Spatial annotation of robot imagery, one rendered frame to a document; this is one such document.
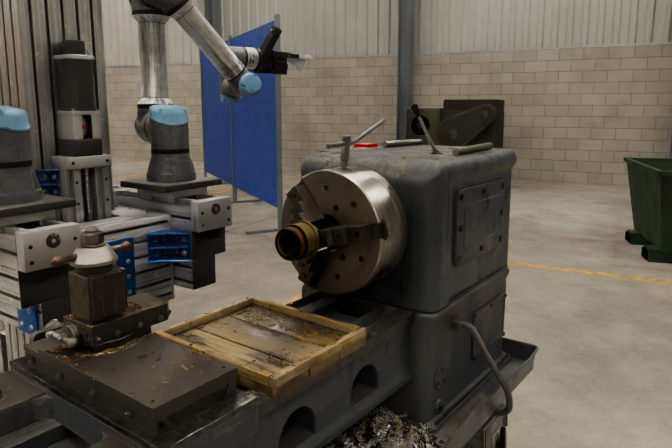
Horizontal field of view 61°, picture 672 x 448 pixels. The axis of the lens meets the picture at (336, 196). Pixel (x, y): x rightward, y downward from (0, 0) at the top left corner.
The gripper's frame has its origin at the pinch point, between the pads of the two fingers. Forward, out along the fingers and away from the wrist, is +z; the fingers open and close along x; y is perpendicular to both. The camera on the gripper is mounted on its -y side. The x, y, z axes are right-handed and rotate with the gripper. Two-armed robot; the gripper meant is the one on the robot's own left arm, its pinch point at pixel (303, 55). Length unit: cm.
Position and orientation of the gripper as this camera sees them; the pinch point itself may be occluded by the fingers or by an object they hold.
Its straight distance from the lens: 221.3
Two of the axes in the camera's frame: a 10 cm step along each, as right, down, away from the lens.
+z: 8.3, -0.9, 5.4
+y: -0.8, 9.6, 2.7
